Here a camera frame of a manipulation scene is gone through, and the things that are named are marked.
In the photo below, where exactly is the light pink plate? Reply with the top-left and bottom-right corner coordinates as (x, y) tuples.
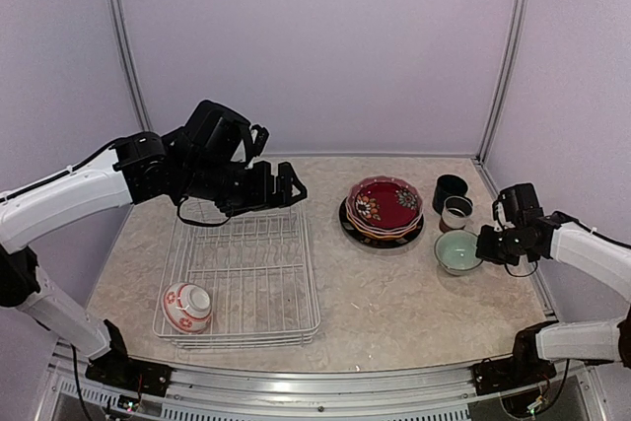
(339, 209), (425, 242)

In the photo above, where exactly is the dark pink dotted plate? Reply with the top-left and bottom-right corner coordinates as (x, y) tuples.
(346, 175), (425, 236)

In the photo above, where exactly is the brown cup white base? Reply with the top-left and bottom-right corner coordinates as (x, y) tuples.
(439, 196), (473, 233)

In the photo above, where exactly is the red patterned white bowl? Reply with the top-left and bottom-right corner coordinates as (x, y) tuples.
(161, 282), (212, 334)

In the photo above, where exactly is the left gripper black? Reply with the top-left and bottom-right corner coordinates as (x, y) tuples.
(181, 158), (308, 217)

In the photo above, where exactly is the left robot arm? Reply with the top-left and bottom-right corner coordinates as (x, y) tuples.
(1, 100), (308, 386)

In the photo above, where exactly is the right aluminium corner post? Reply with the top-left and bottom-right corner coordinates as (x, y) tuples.
(476, 0), (528, 168)

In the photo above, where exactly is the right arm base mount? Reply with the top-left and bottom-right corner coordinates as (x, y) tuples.
(471, 356), (557, 395)

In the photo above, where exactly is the aluminium front rail frame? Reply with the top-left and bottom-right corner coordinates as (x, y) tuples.
(31, 342), (611, 420)

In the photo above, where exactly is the white wire dish rack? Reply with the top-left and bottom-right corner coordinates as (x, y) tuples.
(153, 201), (320, 349)

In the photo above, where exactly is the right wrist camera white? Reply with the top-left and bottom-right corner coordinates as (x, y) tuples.
(492, 199), (506, 232)

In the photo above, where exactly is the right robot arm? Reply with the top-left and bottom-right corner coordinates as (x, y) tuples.
(476, 182), (630, 386)

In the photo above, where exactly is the left aluminium corner post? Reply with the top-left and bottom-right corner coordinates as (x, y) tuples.
(106, 0), (153, 131)

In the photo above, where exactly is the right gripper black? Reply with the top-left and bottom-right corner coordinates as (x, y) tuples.
(476, 224), (533, 266)

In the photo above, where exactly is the aluminium corner post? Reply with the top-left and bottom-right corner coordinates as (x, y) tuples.
(106, 0), (153, 131)
(476, 0), (528, 168)

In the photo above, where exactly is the black striped rim plate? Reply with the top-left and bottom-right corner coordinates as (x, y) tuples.
(338, 199), (425, 249)

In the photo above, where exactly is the dark green mug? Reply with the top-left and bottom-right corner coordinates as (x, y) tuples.
(432, 175), (468, 214)

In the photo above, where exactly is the yellow polka dot plate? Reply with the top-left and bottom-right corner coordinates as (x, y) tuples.
(340, 218), (425, 248)

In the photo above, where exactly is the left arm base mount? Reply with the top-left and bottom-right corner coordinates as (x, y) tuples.
(86, 355), (174, 397)

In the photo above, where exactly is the light green ceramic bowl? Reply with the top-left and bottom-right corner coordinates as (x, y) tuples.
(434, 230), (482, 276)

